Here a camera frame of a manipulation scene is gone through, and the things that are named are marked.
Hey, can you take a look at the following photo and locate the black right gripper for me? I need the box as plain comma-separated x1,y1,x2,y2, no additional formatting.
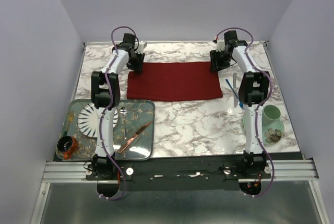
208,49,231,73

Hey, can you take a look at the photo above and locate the light green plate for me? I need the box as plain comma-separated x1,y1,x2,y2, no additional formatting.
243,115,285,147

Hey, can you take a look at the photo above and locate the black and orange cup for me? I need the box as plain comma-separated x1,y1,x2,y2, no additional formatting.
57,136,78,160

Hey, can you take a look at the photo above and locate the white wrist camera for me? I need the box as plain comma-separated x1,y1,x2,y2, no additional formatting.
137,41,147,54
216,39,225,52

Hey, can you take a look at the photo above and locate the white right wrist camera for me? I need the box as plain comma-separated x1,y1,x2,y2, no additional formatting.
216,39,225,52

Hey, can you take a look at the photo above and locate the light green cup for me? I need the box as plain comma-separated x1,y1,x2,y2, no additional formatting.
262,104,281,126

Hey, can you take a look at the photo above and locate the silver table knife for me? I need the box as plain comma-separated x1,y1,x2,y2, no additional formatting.
233,73,238,108

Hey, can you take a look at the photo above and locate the aluminium frame rail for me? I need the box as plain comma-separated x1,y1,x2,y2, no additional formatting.
42,159,319,184

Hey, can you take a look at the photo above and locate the blue striped white plate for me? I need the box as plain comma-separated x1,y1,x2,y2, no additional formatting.
77,102,119,138

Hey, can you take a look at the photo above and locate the silver spoon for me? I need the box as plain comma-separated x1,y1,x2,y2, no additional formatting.
120,107,128,140

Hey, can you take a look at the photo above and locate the teal floral serving tray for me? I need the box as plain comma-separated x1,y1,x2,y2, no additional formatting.
59,99,155,161

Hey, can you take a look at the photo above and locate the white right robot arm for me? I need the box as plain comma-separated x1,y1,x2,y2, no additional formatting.
210,27,273,178

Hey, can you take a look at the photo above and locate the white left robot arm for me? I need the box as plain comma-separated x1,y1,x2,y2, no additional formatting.
91,32,146,180

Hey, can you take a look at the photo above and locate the dark red cloth napkin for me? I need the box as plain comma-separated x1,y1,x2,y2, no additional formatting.
126,62,223,102

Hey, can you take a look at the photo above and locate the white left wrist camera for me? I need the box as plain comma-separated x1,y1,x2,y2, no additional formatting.
137,41,147,54

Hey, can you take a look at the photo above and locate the gold fork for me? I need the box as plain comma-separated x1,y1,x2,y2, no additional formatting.
63,111,74,136

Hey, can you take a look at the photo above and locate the rose gold knife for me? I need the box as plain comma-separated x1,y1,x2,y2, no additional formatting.
118,121,152,154

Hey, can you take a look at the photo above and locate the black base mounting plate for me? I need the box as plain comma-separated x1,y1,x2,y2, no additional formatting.
85,155,271,192

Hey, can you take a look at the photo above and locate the blue handled fork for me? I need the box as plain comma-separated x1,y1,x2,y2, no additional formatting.
225,79,244,109

